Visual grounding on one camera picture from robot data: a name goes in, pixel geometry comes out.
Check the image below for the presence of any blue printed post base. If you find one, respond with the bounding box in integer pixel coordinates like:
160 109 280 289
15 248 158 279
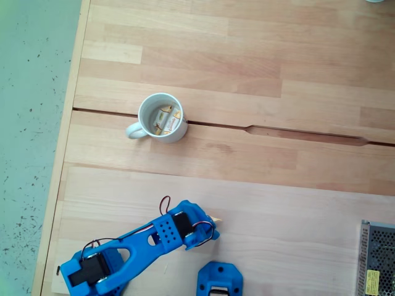
197 261 244 296

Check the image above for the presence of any metal mesh power supply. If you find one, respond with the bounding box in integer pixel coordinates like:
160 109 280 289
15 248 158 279
356 219 395 296

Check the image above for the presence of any white printed mug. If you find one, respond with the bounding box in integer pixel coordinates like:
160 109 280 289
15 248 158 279
125 92 188 144

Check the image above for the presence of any pale wooden board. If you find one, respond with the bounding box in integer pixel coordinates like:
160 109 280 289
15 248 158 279
51 166 395 296

